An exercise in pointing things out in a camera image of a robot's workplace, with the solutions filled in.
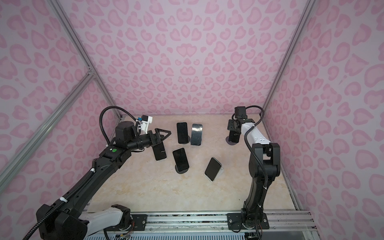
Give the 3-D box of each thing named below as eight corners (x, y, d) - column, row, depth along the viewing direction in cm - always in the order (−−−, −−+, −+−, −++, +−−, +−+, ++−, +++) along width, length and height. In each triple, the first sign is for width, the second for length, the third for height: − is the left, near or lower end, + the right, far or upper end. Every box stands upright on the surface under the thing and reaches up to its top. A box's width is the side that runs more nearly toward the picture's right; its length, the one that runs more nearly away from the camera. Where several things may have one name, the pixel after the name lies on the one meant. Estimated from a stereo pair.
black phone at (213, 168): (212, 182, 88) (214, 171, 77) (204, 174, 91) (205, 163, 80) (219, 175, 90) (222, 164, 79) (211, 167, 93) (213, 156, 82)
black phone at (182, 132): (177, 144, 104) (175, 133, 94) (178, 134, 110) (176, 122, 100) (188, 144, 104) (186, 133, 94) (188, 134, 110) (187, 122, 100)
